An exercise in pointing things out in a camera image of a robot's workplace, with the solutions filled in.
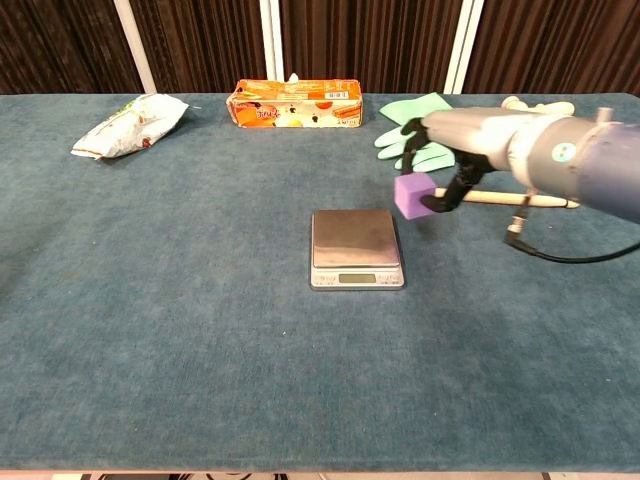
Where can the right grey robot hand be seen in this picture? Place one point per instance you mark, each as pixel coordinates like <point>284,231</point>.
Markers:
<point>475,135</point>

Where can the purple cube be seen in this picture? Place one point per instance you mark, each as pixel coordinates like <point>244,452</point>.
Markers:
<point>414,196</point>

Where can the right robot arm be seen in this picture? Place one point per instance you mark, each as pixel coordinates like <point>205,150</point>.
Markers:
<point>580,160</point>

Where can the silver digital kitchen scale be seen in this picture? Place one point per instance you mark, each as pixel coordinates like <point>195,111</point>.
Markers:
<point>355,244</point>

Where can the wooden rolling pin stick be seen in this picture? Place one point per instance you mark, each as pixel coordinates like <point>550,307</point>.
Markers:
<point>495,198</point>

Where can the green rubber glove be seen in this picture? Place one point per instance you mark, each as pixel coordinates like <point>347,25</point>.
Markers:
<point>400,112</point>

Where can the small wooden mallet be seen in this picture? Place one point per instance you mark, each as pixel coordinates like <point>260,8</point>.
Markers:
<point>550,106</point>

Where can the orange biscuit box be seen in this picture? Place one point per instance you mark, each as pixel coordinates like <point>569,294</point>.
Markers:
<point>295,106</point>

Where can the teal table cloth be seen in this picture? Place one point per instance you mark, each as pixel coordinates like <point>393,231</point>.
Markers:
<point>200,300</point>

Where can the white crumpled snack bag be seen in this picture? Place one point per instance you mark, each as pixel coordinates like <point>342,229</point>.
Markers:
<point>132,125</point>

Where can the white vertical frame post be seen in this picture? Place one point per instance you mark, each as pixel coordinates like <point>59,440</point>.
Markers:
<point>464,45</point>
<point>135,45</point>
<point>271,37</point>

